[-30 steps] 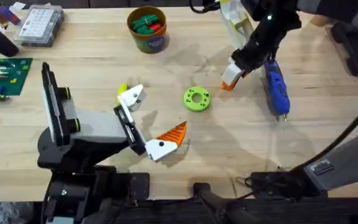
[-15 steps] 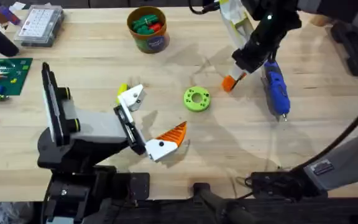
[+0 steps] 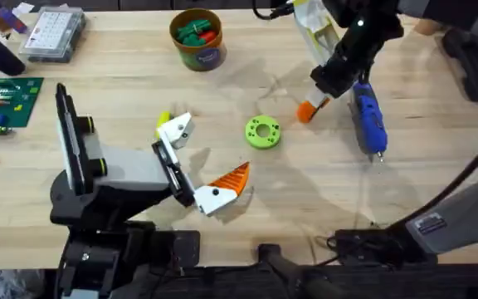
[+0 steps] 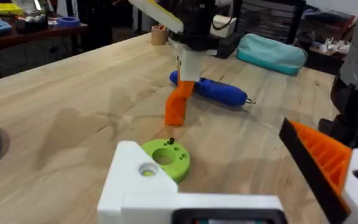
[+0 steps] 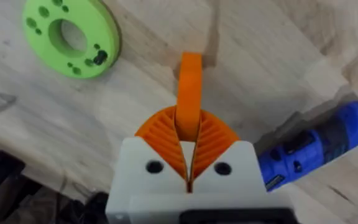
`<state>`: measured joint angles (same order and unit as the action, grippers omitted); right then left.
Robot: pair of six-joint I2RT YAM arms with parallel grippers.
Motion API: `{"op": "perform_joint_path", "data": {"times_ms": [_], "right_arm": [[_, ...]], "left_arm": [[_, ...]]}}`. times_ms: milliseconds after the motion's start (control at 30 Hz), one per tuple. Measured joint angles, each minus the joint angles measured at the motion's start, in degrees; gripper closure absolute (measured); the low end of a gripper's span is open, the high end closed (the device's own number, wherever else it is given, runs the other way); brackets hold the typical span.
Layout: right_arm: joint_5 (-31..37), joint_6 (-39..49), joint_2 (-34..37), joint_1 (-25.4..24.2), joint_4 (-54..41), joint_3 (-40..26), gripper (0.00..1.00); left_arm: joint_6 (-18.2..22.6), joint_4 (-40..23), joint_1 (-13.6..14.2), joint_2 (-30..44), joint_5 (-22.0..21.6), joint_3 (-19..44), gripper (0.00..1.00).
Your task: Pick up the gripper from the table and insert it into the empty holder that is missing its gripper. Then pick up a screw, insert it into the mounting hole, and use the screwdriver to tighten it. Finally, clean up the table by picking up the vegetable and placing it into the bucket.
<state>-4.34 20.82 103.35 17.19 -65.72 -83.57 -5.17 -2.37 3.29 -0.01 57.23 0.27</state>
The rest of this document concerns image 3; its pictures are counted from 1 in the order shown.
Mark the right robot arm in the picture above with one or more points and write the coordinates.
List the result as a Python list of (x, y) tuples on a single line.
[(450, 220)]

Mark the black case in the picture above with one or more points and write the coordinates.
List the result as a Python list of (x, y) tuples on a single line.
[(475, 66)]

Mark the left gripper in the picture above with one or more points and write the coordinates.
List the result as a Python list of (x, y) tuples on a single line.
[(135, 170)]

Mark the green board with blocks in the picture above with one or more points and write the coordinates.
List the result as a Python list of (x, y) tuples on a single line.
[(6, 104)]

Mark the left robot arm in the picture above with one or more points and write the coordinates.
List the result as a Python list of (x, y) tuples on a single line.
[(98, 261)]

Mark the clear plastic bag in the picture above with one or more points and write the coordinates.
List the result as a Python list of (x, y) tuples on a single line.
[(315, 29)]

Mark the left wrist black upright plate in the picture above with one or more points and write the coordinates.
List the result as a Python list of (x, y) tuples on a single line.
[(71, 141)]

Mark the clear compartment box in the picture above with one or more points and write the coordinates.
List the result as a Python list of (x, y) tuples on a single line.
[(52, 33)]

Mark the black rail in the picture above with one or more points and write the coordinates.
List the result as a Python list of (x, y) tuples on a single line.
[(388, 282)]

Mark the green disc with holes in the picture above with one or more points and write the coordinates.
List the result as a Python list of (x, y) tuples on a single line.
[(263, 132)]

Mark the brown tub with toys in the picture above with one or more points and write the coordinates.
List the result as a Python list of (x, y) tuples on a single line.
[(199, 39)]

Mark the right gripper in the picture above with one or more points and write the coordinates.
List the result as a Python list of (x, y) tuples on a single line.
[(351, 54)]

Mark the blue electric screwdriver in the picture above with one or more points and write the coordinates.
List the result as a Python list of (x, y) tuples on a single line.
[(369, 120)]

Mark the yellow toy vegetable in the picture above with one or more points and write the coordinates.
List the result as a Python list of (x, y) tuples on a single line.
[(163, 121)]

